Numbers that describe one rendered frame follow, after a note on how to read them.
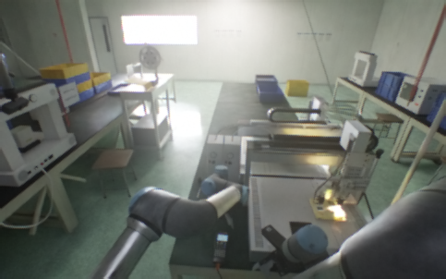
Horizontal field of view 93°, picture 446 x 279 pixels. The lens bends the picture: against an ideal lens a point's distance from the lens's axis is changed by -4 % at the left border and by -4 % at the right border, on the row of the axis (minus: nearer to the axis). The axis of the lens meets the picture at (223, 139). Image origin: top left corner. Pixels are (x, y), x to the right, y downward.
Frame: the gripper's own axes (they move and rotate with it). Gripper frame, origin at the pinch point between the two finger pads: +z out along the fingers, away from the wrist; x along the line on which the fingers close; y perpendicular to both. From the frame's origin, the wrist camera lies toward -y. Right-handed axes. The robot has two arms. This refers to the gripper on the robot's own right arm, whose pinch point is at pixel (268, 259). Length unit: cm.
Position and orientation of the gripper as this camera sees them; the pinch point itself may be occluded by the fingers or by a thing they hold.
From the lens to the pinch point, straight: 100.7
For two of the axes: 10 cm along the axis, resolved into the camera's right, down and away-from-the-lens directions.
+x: 8.6, -2.7, 4.3
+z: -1.8, 6.3, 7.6
